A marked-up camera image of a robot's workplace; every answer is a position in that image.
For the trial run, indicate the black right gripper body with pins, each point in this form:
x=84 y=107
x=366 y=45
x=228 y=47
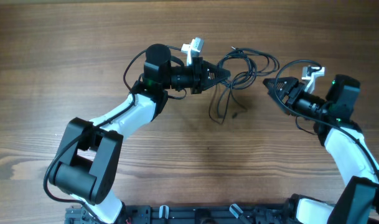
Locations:
x=292 y=94

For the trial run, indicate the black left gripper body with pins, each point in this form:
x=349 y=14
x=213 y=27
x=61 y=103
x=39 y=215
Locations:
x=196 y=75

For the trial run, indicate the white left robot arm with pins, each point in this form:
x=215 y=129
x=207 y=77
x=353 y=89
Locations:
x=86 y=161

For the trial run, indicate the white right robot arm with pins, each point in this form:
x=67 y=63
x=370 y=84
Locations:
x=344 y=141

